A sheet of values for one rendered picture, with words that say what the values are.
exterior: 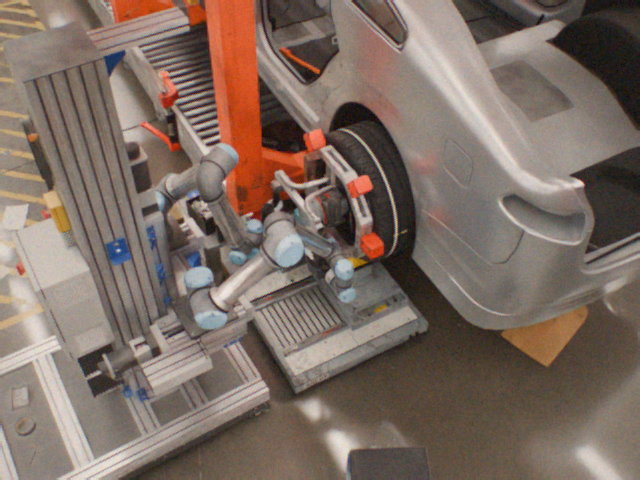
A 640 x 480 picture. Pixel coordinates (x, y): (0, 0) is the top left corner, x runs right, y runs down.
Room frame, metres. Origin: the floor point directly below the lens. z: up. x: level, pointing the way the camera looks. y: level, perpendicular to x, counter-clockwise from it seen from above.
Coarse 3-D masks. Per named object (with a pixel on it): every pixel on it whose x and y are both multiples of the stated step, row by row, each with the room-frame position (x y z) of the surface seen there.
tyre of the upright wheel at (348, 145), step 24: (336, 144) 2.50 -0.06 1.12; (360, 144) 2.44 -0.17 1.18; (384, 144) 2.44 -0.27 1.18; (360, 168) 2.32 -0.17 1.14; (384, 168) 2.33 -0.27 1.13; (384, 192) 2.24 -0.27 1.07; (408, 192) 2.27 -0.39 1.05; (384, 216) 2.17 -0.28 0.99; (408, 216) 2.21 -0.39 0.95; (384, 240) 2.13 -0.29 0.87; (408, 240) 2.22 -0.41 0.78
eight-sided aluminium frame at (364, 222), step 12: (312, 156) 2.53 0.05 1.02; (324, 156) 2.43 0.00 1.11; (336, 156) 2.42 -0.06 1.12; (312, 168) 2.61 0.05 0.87; (336, 168) 2.34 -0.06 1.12; (348, 168) 2.34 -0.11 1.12; (312, 180) 2.61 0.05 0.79; (348, 180) 2.27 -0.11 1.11; (312, 192) 2.57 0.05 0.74; (348, 192) 2.24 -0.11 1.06; (360, 204) 2.23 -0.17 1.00; (360, 216) 2.16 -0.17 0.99; (360, 228) 2.14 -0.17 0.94; (336, 240) 2.39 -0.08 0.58; (348, 252) 2.21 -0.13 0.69; (360, 252) 2.14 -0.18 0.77
